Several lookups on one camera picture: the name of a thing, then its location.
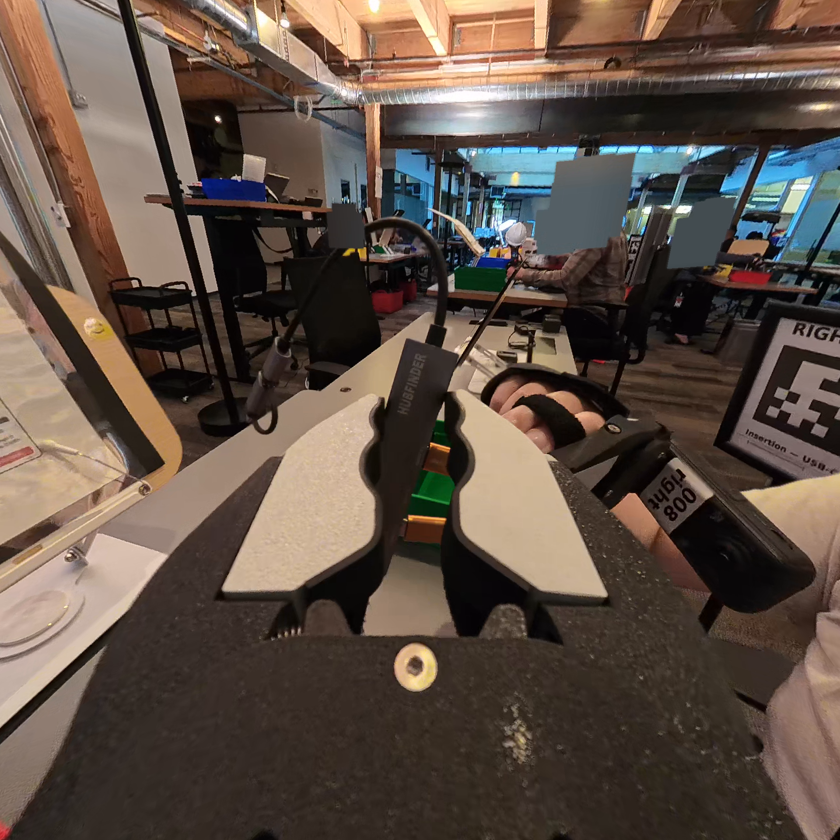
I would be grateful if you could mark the person's white shirt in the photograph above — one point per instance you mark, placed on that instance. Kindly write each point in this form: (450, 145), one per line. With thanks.
(807, 656)

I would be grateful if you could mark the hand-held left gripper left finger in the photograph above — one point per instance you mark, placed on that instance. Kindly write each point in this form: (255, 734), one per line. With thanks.
(308, 505)

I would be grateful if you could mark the rectangular metal air duct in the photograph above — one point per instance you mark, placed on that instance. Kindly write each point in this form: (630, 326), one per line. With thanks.
(295, 56)

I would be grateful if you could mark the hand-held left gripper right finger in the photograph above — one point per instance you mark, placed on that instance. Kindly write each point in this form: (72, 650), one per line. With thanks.
(518, 518)

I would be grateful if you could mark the green storage bin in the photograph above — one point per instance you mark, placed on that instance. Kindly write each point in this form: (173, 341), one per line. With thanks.
(479, 279)

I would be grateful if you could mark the black pole stand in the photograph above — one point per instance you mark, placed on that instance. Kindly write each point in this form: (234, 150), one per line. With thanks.
(174, 197)

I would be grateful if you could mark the dark grey usb hub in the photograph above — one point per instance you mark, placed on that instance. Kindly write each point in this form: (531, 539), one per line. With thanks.
(413, 394)

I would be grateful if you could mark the silver round air duct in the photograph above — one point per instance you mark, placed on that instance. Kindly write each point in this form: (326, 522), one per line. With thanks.
(590, 86)

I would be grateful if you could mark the person's right forearm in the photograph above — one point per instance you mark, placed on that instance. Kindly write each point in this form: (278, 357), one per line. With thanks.
(656, 544)

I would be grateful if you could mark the black office chair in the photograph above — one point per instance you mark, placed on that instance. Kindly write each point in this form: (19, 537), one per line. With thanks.
(334, 315)

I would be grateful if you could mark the person's right hand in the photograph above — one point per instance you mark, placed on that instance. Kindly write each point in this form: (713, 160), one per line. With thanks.
(518, 403)

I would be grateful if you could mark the wooden standing desk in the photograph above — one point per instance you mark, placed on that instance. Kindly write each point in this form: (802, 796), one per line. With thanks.
(243, 205)

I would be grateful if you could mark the red tray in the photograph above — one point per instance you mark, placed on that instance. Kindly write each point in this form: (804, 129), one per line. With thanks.
(749, 276)

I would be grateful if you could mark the thin black rod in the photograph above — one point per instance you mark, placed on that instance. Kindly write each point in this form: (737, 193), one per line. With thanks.
(492, 312)

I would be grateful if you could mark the small red bin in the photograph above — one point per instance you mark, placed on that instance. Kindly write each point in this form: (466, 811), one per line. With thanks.
(387, 300)

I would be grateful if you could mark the framed black-and-white tag sign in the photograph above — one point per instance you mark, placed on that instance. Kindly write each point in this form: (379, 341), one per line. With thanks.
(787, 407)

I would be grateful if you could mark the blue plastic bin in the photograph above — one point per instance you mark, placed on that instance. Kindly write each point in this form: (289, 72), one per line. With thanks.
(233, 189)

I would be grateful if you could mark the orange bin tab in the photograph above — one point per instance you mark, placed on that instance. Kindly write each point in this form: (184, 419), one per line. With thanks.
(436, 458)
(423, 529)

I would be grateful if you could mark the black utility cart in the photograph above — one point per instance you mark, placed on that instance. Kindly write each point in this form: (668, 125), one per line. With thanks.
(161, 338)

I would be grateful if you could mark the wooden acrylic sign stand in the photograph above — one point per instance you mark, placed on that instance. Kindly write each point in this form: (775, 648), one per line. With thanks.
(79, 420)

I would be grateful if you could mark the wooden work desk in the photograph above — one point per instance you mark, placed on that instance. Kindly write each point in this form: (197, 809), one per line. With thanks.
(512, 296)

